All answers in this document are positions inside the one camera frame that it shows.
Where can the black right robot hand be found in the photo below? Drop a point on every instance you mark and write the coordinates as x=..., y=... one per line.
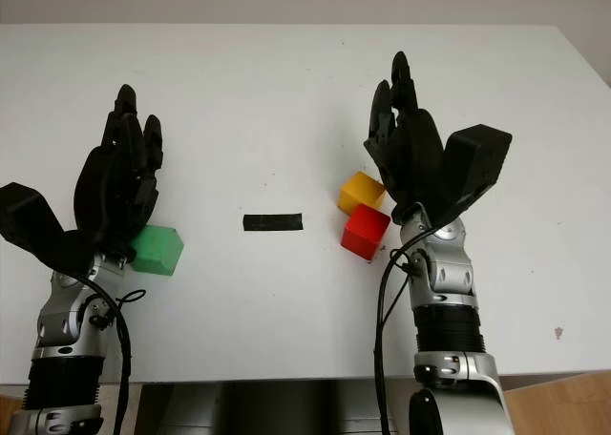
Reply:
x=410, y=153

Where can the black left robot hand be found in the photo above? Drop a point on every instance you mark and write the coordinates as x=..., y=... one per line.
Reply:
x=110, y=182

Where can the yellow cube block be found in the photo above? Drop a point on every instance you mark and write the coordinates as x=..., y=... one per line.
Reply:
x=358, y=192

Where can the green cube block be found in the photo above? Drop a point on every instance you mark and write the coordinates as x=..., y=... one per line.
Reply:
x=157, y=254

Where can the red cube block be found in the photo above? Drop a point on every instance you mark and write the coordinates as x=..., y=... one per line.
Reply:
x=365, y=232

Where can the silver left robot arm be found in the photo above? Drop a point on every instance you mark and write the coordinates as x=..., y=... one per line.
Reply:
x=57, y=311

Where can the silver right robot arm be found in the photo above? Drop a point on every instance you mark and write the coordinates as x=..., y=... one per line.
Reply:
x=451, y=311

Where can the black tape strip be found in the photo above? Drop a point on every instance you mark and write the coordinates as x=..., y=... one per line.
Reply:
x=273, y=222

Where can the dark grey robot torso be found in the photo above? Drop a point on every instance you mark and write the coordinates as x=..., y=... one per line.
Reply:
x=267, y=408

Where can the brown cardboard box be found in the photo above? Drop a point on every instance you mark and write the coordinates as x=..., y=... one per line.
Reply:
x=558, y=406

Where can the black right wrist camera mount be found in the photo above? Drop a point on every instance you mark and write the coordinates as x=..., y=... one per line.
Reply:
x=475, y=163

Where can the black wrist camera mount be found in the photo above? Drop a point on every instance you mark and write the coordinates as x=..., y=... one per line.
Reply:
x=475, y=163
x=28, y=220

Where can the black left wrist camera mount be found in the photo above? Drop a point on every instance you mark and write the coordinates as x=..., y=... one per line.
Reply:
x=28, y=220

